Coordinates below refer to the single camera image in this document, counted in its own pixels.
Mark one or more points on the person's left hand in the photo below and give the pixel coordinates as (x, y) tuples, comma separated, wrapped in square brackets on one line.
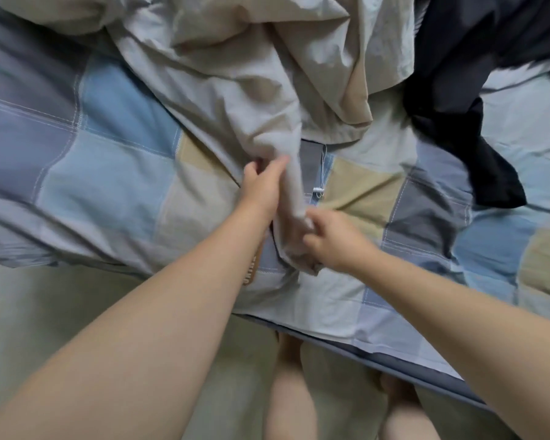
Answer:
[(261, 192)]

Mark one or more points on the person's right hand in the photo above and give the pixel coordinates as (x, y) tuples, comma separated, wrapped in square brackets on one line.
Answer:
[(339, 243)]

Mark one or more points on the beige jacket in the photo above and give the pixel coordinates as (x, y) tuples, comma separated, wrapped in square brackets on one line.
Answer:
[(238, 68)]

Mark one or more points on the black garment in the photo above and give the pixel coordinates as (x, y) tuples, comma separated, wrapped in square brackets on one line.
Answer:
[(467, 78)]

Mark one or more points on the person's left forearm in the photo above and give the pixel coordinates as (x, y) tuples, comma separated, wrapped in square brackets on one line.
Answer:
[(137, 353)]

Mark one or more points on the person's right forearm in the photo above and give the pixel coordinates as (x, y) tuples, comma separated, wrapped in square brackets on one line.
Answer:
[(467, 334)]

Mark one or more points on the person's left leg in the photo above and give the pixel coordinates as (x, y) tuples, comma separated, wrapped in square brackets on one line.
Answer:
[(289, 394)]

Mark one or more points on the person's leg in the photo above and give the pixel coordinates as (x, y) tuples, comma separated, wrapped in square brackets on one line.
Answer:
[(408, 412), (289, 394)]

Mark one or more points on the bed with plaid sheet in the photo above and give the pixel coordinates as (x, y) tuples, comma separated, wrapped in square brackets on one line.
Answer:
[(101, 151)]

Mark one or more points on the person's right leg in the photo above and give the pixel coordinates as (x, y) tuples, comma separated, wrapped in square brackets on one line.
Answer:
[(408, 412)]

